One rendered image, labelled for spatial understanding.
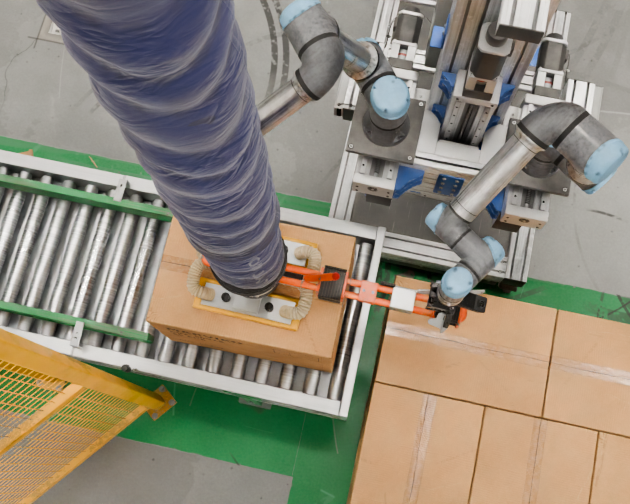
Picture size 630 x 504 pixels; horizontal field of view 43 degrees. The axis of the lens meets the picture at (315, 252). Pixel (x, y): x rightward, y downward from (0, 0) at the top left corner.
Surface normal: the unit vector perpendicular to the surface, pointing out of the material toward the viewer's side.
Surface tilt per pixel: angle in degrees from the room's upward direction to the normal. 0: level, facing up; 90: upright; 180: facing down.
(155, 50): 78
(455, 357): 0
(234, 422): 0
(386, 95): 7
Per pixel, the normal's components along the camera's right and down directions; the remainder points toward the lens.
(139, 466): -0.03, -0.25
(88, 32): -0.15, 0.87
